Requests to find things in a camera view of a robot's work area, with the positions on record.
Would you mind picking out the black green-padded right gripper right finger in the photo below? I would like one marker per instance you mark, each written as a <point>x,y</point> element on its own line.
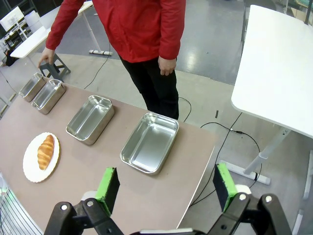
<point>223,188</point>

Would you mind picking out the white desk with slim leg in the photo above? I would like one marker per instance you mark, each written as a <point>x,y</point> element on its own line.
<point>31,44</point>

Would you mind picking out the person's red jacket torso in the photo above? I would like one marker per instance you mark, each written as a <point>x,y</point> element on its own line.
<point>132,27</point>

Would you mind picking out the golden croissant bread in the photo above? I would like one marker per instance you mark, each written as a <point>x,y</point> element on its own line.
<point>45,152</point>

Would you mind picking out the person's right red-sleeved forearm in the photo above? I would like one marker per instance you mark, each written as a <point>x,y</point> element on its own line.
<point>63,27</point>

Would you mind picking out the person's black trousers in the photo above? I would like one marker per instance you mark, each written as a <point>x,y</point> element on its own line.
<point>156,90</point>

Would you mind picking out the largest steel rectangular container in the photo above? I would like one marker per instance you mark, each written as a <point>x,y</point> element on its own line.
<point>149,144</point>

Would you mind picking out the white upright desk leg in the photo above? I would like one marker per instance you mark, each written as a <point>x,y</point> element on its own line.
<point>306,186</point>

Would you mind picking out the small steel rectangular container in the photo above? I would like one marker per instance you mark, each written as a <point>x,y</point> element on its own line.
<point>31,86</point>
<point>47,96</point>

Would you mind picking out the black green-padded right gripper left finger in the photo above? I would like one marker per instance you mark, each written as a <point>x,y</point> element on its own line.
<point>107,191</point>

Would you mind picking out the large white desk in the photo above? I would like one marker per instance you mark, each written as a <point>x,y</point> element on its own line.
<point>274,73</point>

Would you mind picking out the white scalloped plate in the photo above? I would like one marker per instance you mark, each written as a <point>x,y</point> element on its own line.
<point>30,169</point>

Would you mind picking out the person's left hand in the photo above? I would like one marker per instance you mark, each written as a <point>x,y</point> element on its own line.
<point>167,66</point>

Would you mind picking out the white framed computer monitor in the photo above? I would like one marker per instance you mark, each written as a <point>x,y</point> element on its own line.
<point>11,18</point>

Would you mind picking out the medium steel rectangular container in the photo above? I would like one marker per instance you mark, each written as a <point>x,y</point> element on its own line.
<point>90,120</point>

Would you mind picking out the person's left red-sleeved forearm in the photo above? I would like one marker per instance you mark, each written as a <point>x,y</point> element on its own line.
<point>172,34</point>

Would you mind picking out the white ribbed robot cover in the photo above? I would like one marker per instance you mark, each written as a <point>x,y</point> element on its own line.
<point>14,215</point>

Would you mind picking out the person's right hand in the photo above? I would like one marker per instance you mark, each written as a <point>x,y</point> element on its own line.
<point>47,54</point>

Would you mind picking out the grey folding step stool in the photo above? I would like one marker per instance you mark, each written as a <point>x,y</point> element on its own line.
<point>57,68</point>

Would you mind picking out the white power strip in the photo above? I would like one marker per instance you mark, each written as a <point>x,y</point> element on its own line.
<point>100,52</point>

